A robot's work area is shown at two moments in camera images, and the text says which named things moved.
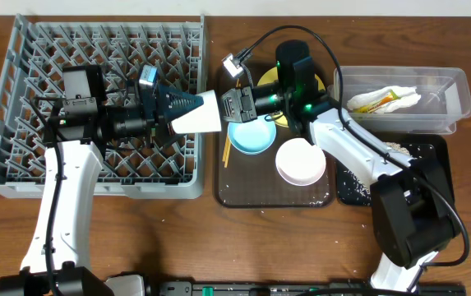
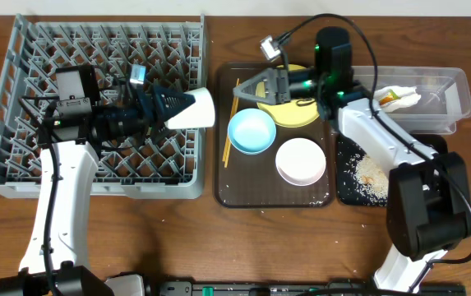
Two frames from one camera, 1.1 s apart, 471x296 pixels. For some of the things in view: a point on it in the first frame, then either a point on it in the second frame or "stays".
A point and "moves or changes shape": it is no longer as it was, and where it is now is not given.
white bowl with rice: x=300 y=163 stays
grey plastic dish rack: x=37 y=46 stays
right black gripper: x=242 y=95 to x=276 y=83
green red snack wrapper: x=391 y=96 stays
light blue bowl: x=254 y=136 stays
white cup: x=205 y=118 moves or changes shape
